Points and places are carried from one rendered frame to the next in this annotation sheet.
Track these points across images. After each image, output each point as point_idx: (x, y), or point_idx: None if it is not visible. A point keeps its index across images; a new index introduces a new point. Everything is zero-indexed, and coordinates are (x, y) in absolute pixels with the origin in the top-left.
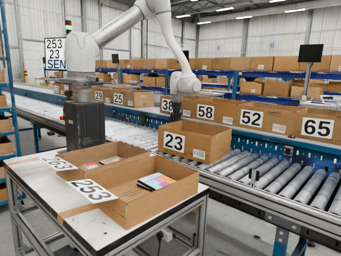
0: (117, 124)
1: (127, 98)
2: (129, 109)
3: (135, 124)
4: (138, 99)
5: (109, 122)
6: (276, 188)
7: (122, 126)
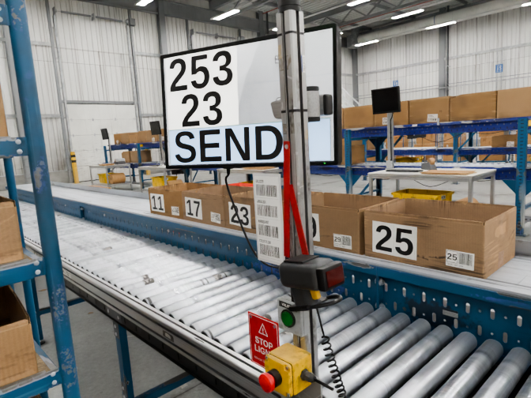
0: (452, 355)
1: (444, 241)
2: (471, 287)
3: (521, 351)
4: (491, 243)
5: (402, 339)
6: None
7: (498, 378)
